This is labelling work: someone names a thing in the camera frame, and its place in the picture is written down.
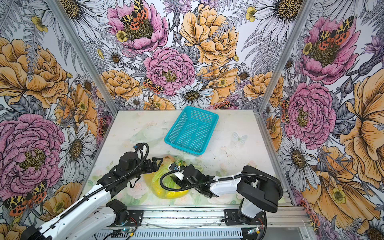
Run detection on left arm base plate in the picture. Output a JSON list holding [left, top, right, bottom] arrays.
[[119, 210, 144, 227]]

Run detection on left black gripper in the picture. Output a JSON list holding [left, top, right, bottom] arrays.
[[126, 157, 163, 181]]

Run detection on aluminium corner post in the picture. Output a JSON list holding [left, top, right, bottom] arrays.
[[47, 1, 119, 116], [258, 1, 315, 115]]

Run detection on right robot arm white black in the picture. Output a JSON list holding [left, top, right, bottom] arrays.
[[159, 164, 284, 225]]

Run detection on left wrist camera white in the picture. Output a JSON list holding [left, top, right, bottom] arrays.
[[133, 143, 145, 152]]

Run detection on aluminium front rail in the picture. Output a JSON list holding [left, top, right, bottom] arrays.
[[98, 205, 311, 231]]

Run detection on teal plastic basket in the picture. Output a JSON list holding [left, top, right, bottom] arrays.
[[164, 107, 219, 156]]

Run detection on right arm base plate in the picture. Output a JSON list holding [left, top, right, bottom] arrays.
[[221, 209, 266, 226]]

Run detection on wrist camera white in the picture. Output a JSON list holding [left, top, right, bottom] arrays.
[[174, 169, 184, 181], [133, 143, 145, 152]]

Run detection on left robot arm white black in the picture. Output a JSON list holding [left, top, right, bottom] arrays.
[[21, 151, 163, 240]]

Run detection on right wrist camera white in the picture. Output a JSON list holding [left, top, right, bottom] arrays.
[[174, 169, 184, 181]]

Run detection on left aluminium corner post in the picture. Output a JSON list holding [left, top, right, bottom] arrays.
[[47, 1, 119, 116]]

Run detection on yellow-green plastic bag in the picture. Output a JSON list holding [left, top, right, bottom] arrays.
[[143, 155, 199, 200]]

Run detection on white vented cable duct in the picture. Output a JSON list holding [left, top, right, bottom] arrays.
[[61, 228, 244, 240]]

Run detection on right aluminium corner post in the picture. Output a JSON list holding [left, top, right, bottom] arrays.
[[258, 1, 315, 115]]

